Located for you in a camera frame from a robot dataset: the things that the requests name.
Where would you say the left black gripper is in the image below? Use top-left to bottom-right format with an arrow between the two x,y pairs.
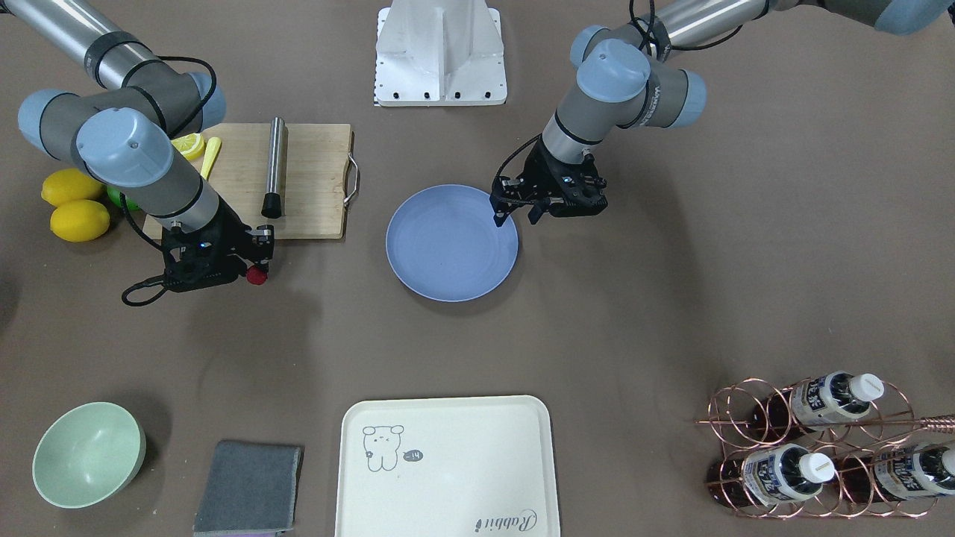
492,137 -> 608,227

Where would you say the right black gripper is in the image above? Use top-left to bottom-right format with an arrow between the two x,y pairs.
161,200 -> 275,292

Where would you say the red strawberry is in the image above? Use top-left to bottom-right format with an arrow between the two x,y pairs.
245,275 -> 269,286

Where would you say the blue plate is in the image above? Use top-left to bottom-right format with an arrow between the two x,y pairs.
385,184 -> 519,302

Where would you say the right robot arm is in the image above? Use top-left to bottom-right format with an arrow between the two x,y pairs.
2,1 -> 275,295

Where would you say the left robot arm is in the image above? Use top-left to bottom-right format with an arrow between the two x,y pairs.
489,1 -> 797,227

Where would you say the steel muddler black tip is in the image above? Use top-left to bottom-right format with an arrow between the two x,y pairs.
260,116 -> 288,220

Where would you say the wooden cutting board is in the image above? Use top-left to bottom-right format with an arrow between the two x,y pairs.
142,123 -> 361,241

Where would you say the yellow plastic knife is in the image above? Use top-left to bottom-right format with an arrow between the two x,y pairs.
200,136 -> 222,180

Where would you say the upper lemon slice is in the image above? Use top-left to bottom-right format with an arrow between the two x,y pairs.
170,133 -> 206,162

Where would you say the green lime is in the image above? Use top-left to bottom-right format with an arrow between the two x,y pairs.
105,186 -> 140,212

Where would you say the lower whole lemon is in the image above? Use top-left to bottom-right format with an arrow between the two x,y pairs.
50,198 -> 110,242

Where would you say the whole lemon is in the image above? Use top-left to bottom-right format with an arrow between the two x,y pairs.
50,198 -> 110,242
40,168 -> 105,207

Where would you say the upper whole lemon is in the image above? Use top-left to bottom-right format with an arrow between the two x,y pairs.
40,168 -> 105,207

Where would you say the grey folded cloth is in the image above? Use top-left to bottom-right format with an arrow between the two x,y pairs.
193,441 -> 301,536

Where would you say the cream rabbit tray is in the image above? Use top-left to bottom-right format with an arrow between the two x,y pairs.
335,395 -> 562,536

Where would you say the mint green bowl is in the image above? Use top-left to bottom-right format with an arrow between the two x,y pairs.
33,402 -> 146,509

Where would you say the top drink bottle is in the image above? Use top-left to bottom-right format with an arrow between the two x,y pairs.
761,371 -> 886,441

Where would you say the middle drink bottle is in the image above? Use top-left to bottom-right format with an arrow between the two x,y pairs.
706,443 -> 836,509

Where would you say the edge drink bottle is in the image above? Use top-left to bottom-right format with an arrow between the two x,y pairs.
838,443 -> 954,504

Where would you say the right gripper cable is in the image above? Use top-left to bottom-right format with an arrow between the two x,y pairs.
119,55 -> 219,308

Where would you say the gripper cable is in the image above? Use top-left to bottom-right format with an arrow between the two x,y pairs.
119,55 -> 219,308
491,0 -> 769,196

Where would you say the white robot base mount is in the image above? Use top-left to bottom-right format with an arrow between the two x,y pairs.
373,1 -> 508,107

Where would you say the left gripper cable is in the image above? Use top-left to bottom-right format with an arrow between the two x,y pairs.
491,0 -> 769,196

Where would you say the copper wire bottle rack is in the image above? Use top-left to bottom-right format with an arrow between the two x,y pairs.
704,371 -> 953,519

